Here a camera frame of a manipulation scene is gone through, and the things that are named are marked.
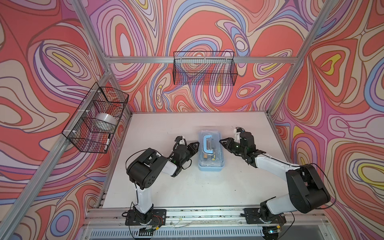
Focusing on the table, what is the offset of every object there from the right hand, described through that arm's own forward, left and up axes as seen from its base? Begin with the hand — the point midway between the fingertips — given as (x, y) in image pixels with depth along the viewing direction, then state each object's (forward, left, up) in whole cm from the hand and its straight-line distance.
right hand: (220, 145), depth 89 cm
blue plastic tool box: (-12, +7, -6) cm, 15 cm away
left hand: (+2, +11, -1) cm, 11 cm away
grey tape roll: (0, +58, +24) cm, 63 cm away
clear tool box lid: (-3, +7, +2) cm, 8 cm away
